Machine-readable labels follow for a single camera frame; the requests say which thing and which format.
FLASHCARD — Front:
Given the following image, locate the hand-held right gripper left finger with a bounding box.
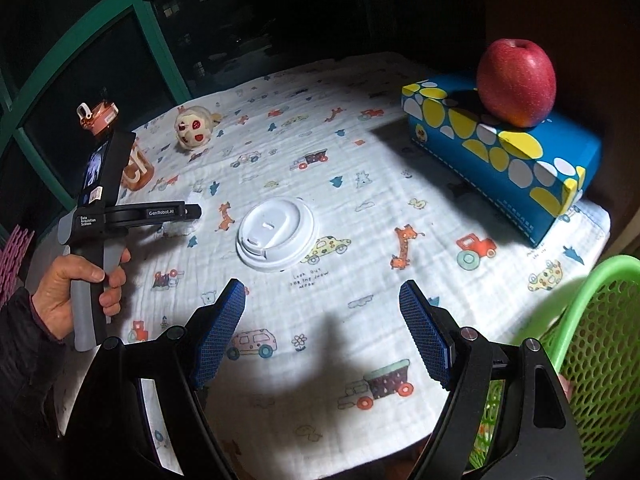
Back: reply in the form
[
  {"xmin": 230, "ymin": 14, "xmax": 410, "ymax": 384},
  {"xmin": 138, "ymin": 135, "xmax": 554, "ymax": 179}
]
[{"xmin": 65, "ymin": 277, "xmax": 248, "ymax": 480}]

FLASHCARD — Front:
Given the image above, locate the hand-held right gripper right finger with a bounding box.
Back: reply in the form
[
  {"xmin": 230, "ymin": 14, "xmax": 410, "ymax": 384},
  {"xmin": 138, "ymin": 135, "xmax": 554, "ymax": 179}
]
[{"xmin": 397, "ymin": 280, "xmax": 588, "ymax": 480}]

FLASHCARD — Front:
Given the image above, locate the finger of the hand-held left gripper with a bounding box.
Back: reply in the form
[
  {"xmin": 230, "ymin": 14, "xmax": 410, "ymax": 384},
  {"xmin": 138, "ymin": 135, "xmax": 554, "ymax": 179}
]
[{"xmin": 102, "ymin": 201, "xmax": 203, "ymax": 228}]

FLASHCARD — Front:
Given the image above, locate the white cup lid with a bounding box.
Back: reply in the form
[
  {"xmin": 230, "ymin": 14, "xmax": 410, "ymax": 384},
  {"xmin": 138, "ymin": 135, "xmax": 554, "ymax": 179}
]
[{"xmin": 236, "ymin": 197, "xmax": 319, "ymax": 273}]

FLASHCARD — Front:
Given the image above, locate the green mesh basket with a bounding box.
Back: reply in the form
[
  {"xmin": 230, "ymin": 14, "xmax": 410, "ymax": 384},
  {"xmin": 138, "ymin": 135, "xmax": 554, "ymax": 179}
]
[{"xmin": 470, "ymin": 255, "xmax": 640, "ymax": 480}]

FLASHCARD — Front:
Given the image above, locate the person's left forearm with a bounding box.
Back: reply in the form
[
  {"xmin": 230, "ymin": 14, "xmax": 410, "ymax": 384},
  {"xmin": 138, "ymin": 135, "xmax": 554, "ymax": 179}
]
[{"xmin": 0, "ymin": 285, "xmax": 66, "ymax": 461}]

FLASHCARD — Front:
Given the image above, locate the orange water bottle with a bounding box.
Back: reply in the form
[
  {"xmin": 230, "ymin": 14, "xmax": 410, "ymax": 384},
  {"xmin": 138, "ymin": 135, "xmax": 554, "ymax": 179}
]
[{"xmin": 76, "ymin": 101, "xmax": 151, "ymax": 193}]

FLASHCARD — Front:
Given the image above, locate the round plush toy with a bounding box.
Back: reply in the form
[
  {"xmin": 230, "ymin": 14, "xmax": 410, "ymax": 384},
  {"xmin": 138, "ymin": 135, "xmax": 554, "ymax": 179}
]
[{"xmin": 173, "ymin": 105, "xmax": 223, "ymax": 152}]

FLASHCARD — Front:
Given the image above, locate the pink mesh basket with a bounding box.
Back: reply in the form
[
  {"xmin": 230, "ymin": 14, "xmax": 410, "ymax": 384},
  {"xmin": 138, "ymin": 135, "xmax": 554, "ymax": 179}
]
[{"xmin": 0, "ymin": 225, "xmax": 33, "ymax": 306}]

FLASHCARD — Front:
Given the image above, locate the printed blanket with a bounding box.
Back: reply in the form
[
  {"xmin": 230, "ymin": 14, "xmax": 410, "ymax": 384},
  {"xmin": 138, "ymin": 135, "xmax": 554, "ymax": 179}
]
[{"xmin": 50, "ymin": 52, "xmax": 611, "ymax": 466}]

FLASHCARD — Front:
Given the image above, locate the blue spotted tissue box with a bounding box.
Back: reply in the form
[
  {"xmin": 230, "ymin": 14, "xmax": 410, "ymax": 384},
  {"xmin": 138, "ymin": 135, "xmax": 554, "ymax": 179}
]
[{"xmin": 401, "ymin": 72, "xmax": 602, "ymax": 247}]

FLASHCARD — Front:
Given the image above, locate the red apple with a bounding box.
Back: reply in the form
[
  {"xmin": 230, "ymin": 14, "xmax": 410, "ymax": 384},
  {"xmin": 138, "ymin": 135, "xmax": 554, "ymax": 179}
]
[{"xmin": 476, "ymin": 38, "xmax": 557, "ymax": 128}]

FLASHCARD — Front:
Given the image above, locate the green window frame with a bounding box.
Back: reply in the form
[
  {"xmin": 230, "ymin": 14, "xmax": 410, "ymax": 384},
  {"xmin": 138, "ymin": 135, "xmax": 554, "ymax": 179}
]
[{"xmin": 0, "ymin": 0, "xmax": 351, "ymax": 241}]

